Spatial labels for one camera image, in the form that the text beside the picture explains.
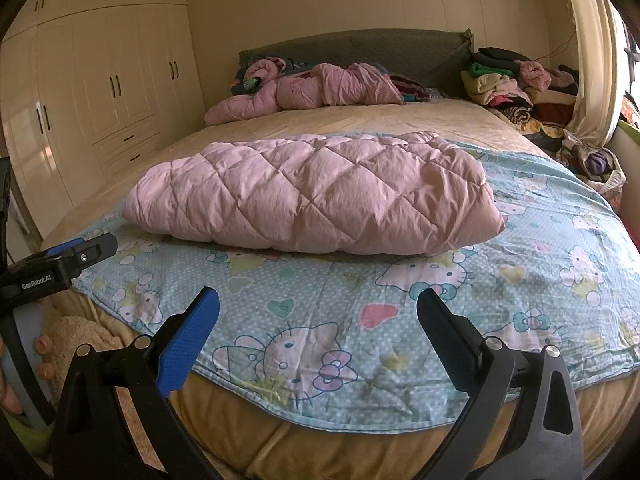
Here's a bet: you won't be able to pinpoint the colourful striped folded clothes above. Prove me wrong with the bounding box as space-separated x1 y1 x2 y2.
390 75 432 104

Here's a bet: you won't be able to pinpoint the person's left hand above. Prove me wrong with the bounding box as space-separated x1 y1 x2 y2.
0 334 59 417

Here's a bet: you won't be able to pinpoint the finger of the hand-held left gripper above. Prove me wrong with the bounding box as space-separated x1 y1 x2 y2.
70 233 120 277
42 239 85 258

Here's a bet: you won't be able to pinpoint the window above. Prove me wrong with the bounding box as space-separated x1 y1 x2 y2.
617 10 640 131

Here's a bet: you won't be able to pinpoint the bed with beige sheet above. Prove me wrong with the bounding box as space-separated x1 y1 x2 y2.
40 97 640 480

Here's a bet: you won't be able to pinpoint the grey headboard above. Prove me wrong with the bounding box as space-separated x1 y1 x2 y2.
239 29 475 103

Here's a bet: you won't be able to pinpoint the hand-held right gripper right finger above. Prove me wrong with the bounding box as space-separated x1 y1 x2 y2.
416 287 587 480

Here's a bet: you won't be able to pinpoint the pile of folded clothes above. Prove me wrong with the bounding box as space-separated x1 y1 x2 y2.
460 47 583 151

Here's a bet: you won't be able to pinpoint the blue cartoon printed blanket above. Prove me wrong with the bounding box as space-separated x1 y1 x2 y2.
75 132 640 433

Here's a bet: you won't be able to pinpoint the cream bag with purple cloth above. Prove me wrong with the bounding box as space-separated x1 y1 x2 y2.
557 130 627 196

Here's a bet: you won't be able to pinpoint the pink quilted coat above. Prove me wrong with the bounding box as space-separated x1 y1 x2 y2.
122 131 506 257

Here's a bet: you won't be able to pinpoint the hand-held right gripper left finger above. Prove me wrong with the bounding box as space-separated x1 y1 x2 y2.
52 286 233 480

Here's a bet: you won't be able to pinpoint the crumpled pink padded jacket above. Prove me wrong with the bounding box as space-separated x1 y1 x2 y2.
204 57 405 127

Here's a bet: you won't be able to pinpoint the cream curtain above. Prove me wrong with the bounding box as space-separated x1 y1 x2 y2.
562 0 627 148

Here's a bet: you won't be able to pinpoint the dark teal garment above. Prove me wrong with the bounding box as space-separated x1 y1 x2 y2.
232 72 264 97

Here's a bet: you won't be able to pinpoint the cream wardrobe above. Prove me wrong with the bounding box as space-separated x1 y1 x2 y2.
0 0 207 242

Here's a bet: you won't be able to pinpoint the beige fluffy rug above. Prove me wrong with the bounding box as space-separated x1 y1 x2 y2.
42 315 132 480

